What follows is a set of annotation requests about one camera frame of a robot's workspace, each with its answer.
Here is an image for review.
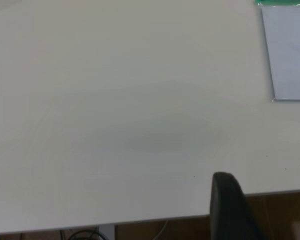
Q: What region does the clear zip bag green strip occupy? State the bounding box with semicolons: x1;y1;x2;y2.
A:
254;0;300;103

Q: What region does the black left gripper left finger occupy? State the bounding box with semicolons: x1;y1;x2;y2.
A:
209;171;263;240

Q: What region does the white table leg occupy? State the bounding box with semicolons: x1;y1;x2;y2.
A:
99;224;116;240

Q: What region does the thin black cable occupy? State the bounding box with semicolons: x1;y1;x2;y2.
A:
59;228;108;240

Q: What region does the thin grey cable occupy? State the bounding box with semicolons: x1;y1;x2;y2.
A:
153;219;170;238

